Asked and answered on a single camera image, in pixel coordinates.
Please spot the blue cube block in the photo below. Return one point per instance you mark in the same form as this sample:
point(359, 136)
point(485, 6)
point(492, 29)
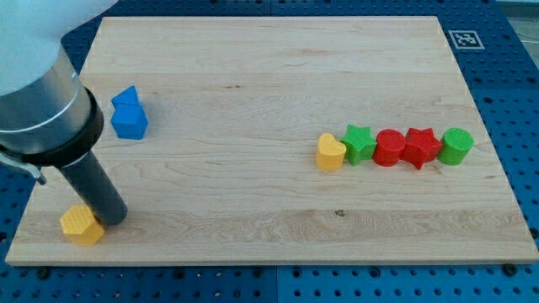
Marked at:
point(129, 121)

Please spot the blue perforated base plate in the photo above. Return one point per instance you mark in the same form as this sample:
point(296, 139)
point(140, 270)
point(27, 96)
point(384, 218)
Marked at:
point(503, 79)

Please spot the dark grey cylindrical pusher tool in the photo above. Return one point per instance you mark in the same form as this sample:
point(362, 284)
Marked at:
point(97, 191)

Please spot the blue triangle block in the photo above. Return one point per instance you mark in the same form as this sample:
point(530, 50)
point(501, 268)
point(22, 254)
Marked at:
point(129, 96)

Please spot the yellow hexagon block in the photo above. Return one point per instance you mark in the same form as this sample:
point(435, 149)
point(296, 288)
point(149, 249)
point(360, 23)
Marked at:
point(80, 226)

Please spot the white fiducial marker tag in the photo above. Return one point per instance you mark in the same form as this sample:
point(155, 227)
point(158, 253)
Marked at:
point(466, 40)

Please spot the green star block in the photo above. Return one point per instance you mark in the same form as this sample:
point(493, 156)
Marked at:
point(360, 144)

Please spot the wooden board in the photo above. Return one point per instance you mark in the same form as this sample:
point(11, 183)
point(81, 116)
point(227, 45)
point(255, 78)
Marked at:
point(225, 173)

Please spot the green cylinder block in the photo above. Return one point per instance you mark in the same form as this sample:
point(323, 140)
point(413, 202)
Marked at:
point(456, 143)

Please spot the red star block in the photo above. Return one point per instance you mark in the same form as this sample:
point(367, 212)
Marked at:
point(421, 146)

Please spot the yellow heart block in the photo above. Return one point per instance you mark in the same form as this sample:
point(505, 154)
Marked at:
point(330, 153)

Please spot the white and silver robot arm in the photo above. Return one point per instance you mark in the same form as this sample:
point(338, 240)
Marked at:
point(48, 118)

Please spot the red cylinder block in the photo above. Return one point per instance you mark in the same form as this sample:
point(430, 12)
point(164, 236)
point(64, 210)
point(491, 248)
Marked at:
point(389, 146)

